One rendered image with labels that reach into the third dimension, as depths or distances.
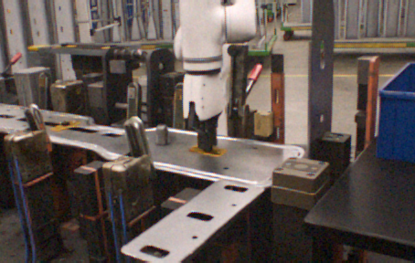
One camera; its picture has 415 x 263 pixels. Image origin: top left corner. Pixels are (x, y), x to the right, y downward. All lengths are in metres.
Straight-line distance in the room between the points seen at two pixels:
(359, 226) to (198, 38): 0.49
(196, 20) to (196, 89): 0.14
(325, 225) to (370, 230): 0.06
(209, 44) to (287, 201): 0.36
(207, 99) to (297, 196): 0.31
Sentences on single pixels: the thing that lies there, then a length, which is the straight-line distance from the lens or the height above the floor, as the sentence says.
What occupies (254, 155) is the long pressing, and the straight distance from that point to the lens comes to 1.04.
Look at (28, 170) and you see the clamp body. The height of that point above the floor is 0.96.
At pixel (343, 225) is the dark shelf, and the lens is 0.71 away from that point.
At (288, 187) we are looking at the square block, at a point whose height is 1.03.
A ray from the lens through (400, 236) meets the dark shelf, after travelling 0.70.
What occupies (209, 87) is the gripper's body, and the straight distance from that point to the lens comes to 1.01.
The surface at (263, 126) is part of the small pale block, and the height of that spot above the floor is 1.04.
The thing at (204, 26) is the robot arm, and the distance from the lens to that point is 0.97.
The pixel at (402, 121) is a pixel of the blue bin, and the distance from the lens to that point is 0.93.
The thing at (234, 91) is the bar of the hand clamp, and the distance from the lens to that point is 1.17.
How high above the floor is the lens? 1.37
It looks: 18 degrees down
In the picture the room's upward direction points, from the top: 3 degrees counter-clockwise
